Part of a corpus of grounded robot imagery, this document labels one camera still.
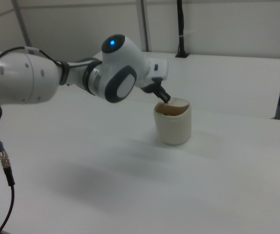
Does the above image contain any thin black cable on arm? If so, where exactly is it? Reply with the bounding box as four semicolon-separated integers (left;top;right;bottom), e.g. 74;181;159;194
0;45;62;83

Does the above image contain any black pole with clamp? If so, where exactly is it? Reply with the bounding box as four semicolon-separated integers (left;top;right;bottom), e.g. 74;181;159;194
175;0;190;59

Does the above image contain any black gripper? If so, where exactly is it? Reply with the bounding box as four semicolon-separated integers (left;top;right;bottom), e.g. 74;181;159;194
139;57;172;103

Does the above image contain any cream trash bin body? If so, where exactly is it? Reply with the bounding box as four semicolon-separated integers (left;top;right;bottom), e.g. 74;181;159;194
153;97;192;146

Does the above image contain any black cable strap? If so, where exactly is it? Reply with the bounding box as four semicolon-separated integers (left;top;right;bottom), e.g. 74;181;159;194
57;60;70;86

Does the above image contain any grey partition post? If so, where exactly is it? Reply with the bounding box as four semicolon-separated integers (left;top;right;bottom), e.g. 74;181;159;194
11;0;33;49
136;0;153;52

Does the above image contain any black cable with metal connector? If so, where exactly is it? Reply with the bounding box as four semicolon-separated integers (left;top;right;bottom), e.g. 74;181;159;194
0;89;17;234

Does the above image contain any cream trash bin lid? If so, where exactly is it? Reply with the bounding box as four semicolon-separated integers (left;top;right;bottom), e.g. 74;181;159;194
165;97;190;110

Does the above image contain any white side table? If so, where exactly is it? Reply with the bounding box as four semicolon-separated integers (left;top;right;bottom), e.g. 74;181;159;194
93;51;280;120

